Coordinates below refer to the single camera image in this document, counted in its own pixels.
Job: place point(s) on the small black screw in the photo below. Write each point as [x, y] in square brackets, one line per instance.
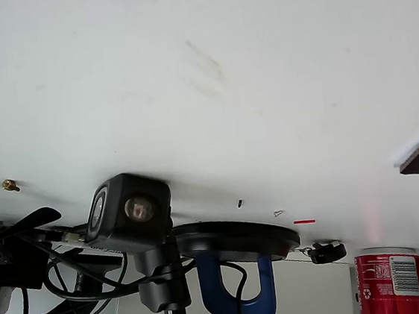
[240, 203]

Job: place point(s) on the black round stand base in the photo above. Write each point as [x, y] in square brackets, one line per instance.
[237, 240]

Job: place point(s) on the small silver screw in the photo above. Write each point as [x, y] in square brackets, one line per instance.
[278, 213]

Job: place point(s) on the short red stick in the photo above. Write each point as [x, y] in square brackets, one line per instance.
[304, 222]

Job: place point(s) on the blue clamp fork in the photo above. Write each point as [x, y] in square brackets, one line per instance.
[212, 288]

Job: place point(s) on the black round knob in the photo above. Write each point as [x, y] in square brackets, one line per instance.
[326, 252]

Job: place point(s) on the brass screw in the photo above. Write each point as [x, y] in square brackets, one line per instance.
[10, 184]

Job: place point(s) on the red soda can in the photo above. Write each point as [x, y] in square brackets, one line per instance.
[391, 284]

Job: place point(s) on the black cube camera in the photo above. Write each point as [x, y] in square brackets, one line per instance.
[132, 210]

